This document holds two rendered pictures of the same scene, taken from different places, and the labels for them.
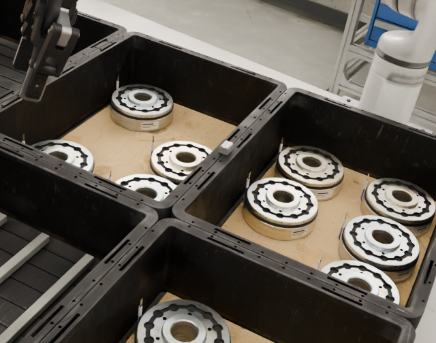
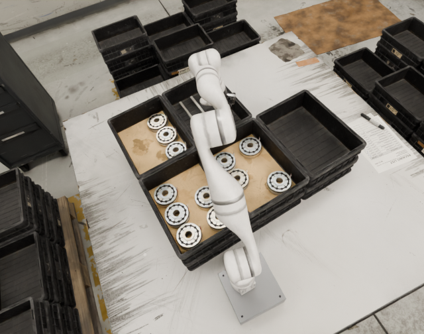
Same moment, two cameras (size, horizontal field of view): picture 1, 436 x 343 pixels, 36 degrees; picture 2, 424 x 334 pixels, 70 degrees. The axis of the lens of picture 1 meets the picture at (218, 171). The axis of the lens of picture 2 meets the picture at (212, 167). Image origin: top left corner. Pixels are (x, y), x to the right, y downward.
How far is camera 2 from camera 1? 1.43 m
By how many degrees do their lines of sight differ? 81
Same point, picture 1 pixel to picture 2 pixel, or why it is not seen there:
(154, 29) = not seen: outside the picture
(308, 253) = (189, 197)
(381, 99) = not seen: hidden behind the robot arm
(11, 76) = (318, 153)
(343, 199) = (205, 225)
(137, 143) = (260, 176)
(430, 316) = (171, 253)
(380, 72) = not seen: hidden behind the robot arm
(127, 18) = not seen: outside the picture
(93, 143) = (265, 164)
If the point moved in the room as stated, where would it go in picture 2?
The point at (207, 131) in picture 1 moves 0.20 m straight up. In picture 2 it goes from (260, 201) to (262, 179)
